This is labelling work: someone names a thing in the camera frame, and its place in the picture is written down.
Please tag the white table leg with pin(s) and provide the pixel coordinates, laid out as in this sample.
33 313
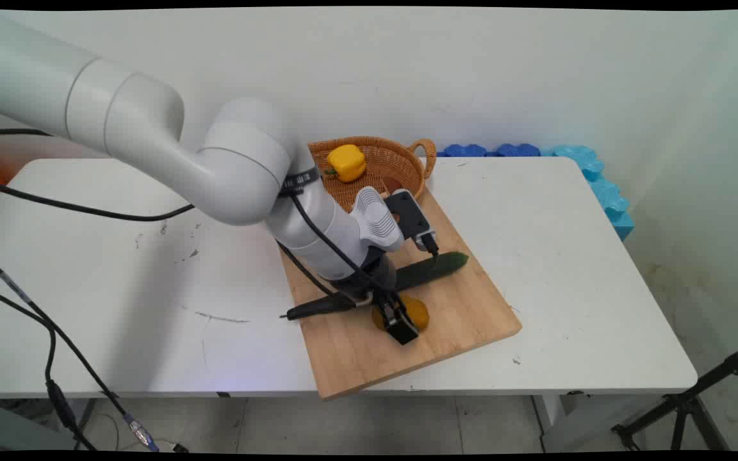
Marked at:
561 416

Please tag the woven wicker basket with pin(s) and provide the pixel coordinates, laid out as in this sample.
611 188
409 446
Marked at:
388 160

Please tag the yellow bell pepper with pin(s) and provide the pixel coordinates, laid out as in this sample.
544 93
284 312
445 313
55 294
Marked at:
346 163

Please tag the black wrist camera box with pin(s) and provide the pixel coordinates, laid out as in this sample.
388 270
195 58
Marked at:
407 214

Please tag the wooden cutting board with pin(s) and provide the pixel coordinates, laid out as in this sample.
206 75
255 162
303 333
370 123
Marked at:
459 320

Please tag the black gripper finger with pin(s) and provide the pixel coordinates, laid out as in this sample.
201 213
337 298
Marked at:
384 303
404 330

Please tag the light blue foam mat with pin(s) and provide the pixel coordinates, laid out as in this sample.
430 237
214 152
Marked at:
606 192

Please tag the black tripod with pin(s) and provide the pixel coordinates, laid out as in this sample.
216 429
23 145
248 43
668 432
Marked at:
686 403

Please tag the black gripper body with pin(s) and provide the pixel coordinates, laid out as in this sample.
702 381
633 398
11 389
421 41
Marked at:
382 278

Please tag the yellow-brown potato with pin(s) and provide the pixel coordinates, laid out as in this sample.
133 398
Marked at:
421 315

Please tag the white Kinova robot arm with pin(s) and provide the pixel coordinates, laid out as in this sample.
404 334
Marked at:
151 128

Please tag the long dark green cucumber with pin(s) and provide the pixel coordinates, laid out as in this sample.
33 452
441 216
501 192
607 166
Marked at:
433 269

